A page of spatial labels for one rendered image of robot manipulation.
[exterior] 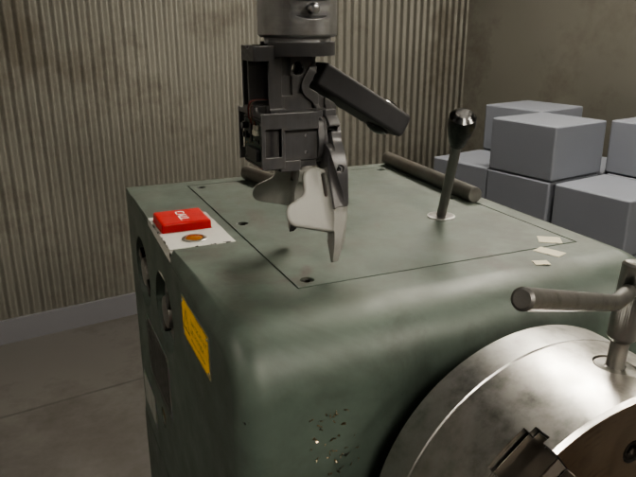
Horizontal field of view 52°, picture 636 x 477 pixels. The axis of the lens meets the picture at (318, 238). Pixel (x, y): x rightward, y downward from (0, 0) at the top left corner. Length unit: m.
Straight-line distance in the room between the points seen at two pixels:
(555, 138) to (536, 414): 2.47
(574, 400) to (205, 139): 3.20
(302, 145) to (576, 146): 2.50
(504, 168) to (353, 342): 2.59
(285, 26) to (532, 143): 2.46
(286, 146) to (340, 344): 0.19
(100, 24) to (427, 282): 2.88
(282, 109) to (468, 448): 0.34
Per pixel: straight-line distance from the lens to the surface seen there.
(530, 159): 3.03
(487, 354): 0.58
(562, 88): 4.10
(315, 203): 0.63
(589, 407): 0.53
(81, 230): 3.49
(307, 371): 0.56
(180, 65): 3.52
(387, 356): 0.59
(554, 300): 0.36
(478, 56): 4.53
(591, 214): 2.89
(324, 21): 0.63
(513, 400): 0.54
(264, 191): 0.71
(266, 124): 0.61
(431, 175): 1.03
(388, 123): 0.68
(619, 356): 0.57
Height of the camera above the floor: 1.50
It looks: 18 degrees down
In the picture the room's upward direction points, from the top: straight up
